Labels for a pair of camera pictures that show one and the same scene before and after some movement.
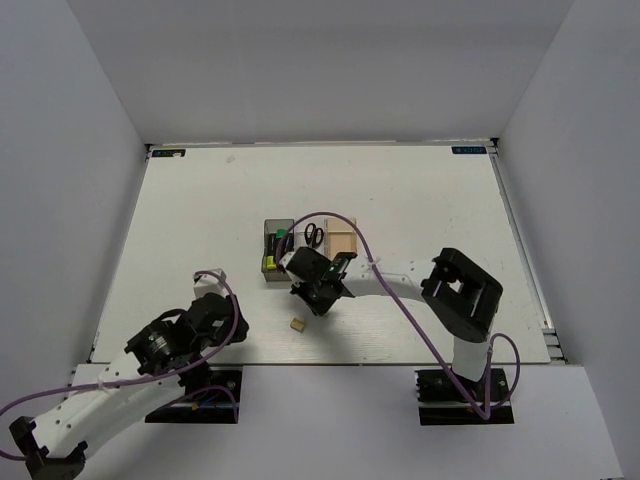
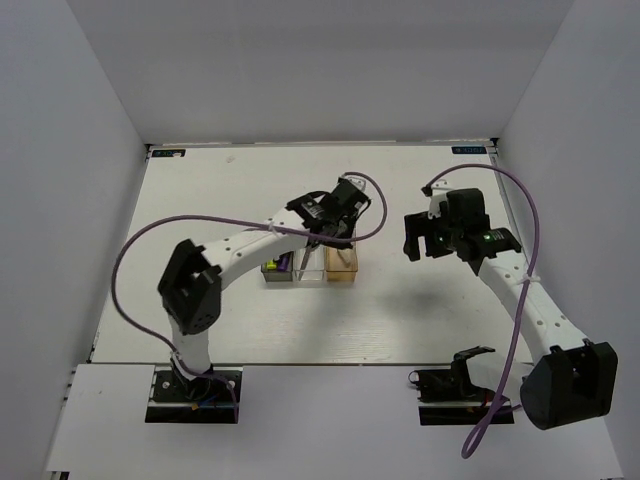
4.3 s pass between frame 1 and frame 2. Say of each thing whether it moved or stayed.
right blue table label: stayed
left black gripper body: moved
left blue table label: stayed
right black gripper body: moved
